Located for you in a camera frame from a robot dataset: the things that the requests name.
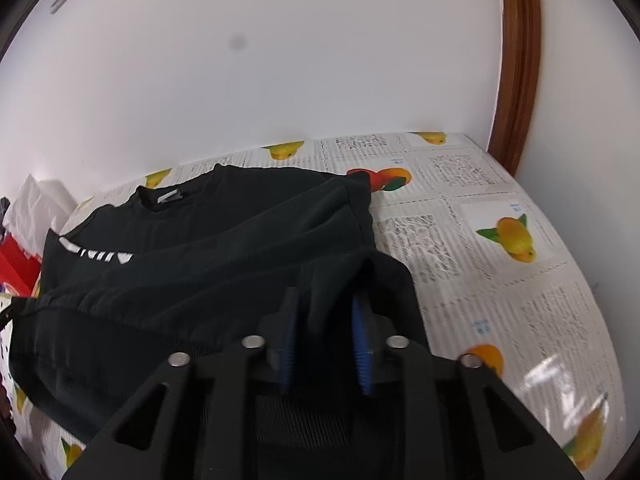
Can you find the black sweatshirt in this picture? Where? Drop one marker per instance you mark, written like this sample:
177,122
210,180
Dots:
200,260

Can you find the red paper bag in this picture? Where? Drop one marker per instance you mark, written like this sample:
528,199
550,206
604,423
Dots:
15,270

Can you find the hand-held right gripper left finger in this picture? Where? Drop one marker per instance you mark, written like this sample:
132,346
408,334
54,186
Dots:
287,345

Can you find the fruit print tablecloth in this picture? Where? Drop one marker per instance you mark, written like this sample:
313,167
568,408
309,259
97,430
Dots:
450,240

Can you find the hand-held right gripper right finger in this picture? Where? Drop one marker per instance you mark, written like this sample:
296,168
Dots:
360,345

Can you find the wooden door frame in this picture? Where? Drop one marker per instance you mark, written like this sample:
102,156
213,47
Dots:
520,70

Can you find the white plastic bag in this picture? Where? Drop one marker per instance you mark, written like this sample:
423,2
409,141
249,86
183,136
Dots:
40,210

